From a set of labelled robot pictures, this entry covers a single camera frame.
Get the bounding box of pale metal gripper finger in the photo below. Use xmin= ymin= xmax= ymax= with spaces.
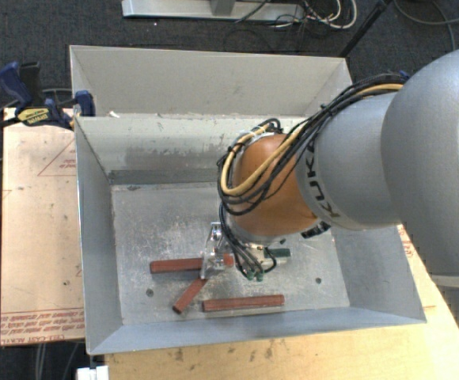
xmin=199 ymin=264 xmax=225 ymax=281
xmin=205 ymin=251 xmax=235 ymax=271

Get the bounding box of red-brown flat block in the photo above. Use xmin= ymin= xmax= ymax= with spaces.
xmin=201 ymin=294 xmax=286 ymax=314
xmin=172 ymin=277 xmax=210 ymax=315
xmin=150 ymin=253 xmax=235 ymax=276

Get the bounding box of grey metal bin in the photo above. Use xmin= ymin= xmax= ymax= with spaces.
xmin=69 ymin=44 xmax=428 ymax=356

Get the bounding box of dark green flat block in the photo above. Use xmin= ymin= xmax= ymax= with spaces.
xmin=264 ymin=247 xmax=293 ymax=260

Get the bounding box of brown cardboard board red print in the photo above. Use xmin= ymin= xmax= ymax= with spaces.
xmin=0 ymin=107 xmax=87 ymax=348

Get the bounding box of black cylinder on white bracket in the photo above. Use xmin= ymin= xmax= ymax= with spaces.
xmin=300 ymin=220 xmax=332 ymax=240

